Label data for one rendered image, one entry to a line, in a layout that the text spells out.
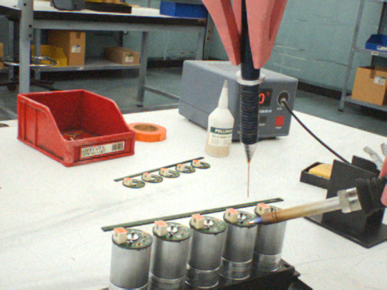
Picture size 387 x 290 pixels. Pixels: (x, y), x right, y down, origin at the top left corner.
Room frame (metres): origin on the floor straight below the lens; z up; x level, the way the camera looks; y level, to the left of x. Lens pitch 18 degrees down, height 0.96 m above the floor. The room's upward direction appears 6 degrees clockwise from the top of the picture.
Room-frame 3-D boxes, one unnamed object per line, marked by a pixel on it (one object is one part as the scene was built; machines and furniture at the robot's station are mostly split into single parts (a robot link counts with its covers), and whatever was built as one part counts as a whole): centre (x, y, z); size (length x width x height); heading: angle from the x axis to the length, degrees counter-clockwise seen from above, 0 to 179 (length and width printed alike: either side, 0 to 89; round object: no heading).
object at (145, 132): (0.72, 0.07, 0.76); 0.06 x 0.06 x 0.01
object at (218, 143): (0.67, -0.04, 0.80); 0.03 x 0.03 x 0.10
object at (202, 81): (0.81, -0.06, 0.80); 0.15 x 0.12 x 0.10; 32
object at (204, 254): (0.32, -0.02, 0.79); 0.02 x 0.02 x 0.05
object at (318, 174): (0.60, -0.18, 0.76); 0.07 x 0.05 x 0.02; 59
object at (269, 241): (0.35, -0.06, 0.79); 0.02 x 0.02 x 0.05
